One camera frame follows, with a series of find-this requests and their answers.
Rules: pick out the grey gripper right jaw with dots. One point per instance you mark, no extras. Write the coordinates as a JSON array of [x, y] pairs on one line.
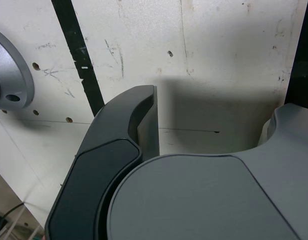
[[206, 200]]

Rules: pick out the black tape strip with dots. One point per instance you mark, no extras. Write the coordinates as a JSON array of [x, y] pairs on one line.
[[76, 50]]

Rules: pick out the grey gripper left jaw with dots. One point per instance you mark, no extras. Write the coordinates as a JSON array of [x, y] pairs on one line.
[[93, 175]]

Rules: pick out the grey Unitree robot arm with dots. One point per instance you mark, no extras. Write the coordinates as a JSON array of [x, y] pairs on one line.
[[13, 82]]

